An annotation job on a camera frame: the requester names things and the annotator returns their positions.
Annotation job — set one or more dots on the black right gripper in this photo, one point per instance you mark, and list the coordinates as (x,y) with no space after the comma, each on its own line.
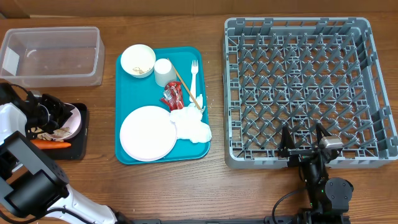
(286,149)

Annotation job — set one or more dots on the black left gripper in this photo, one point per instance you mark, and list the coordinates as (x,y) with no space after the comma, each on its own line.
(60,108)

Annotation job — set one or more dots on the food scraps pile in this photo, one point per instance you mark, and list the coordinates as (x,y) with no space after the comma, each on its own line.
(57,135)

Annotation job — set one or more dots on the pink bowl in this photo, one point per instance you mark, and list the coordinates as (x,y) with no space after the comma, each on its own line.
(74,121)

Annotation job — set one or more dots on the orange carrot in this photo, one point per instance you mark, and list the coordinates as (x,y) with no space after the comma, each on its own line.
(44,144)

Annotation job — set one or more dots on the white bowl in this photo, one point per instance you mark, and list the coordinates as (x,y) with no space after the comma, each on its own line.
(138,60)

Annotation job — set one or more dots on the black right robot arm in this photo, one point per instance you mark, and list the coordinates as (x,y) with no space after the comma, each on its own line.
(329,197)

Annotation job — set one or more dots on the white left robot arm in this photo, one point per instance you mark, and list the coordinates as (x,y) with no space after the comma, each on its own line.
(33,186)

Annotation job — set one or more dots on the black waste tray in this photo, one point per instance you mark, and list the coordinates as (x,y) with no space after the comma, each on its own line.
(77,149)

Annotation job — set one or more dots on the grey dishwasher rack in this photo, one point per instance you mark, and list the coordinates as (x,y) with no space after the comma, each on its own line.
(295,73)

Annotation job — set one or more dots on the clear plastic bin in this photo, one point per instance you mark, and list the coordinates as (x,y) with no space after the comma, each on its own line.
(53,57)

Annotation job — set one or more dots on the teal serving tray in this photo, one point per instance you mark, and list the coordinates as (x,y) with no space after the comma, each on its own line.
(133,93)

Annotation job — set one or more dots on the pink plate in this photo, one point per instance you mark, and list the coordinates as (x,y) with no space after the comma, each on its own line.
(147,134)

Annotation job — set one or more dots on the crumpled white tissue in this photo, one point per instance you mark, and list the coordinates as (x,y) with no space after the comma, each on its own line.
(189,125)

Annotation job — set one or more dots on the white upside-down cup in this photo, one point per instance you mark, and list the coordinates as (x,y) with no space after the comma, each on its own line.
(164,72)

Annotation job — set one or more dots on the red snack wrapper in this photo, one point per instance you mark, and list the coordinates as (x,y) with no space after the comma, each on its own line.
(172,96)

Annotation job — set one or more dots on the white plastic fork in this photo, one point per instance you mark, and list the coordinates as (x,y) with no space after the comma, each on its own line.
(193,87)

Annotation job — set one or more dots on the wooden chopstick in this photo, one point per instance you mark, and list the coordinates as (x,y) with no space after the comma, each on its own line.
(185,86)

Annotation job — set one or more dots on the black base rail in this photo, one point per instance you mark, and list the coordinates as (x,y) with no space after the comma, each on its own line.
(265,220)

